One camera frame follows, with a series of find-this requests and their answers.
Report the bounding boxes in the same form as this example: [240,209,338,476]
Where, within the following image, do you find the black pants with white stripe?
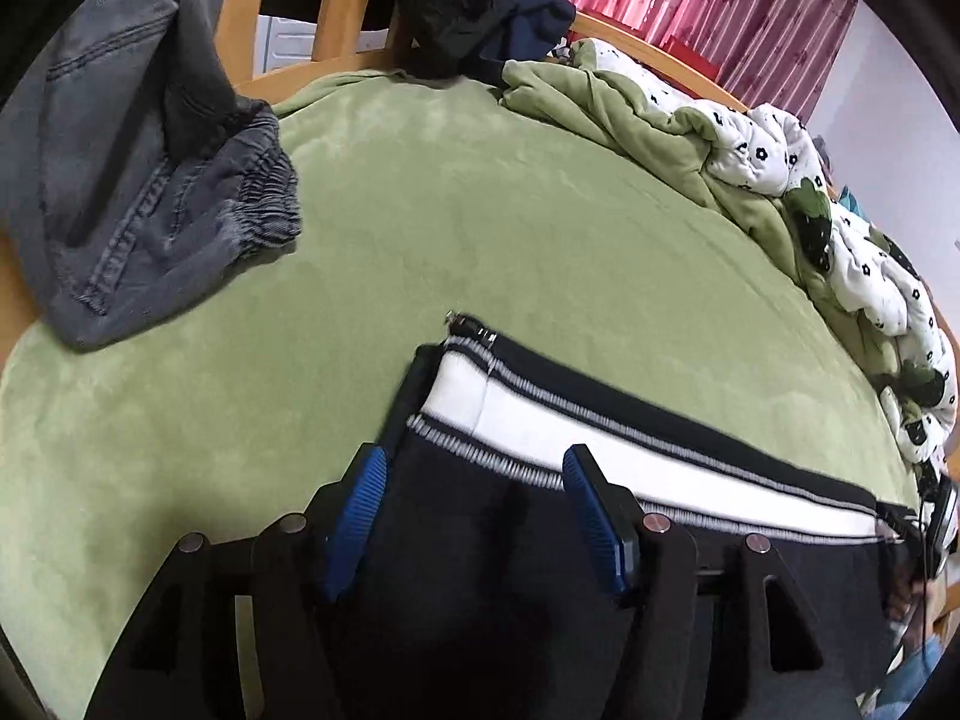
[320,314,905,718]

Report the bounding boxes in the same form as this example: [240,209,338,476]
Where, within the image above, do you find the person's right hand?
[889,582,937,655]

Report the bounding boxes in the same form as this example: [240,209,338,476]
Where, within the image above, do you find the person's blue jeans leg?
[864,634,944,720]

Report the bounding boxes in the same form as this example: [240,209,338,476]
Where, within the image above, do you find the white floral green-lined quilt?
[501,37,958,465]

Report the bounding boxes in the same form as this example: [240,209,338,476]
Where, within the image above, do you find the green fleece bed sheet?
[2,75,916,718]

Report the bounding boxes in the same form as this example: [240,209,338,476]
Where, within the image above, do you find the grey denim jeans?
[2,0,301,351]

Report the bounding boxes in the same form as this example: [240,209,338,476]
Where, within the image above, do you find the red patterned curtain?
[497,0,861,125]

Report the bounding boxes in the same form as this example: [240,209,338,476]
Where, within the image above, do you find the black and navy clothes pile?
[397,0,576,86]

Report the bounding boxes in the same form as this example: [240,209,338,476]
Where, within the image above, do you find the wooden bed frame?
[2,0,412,103]

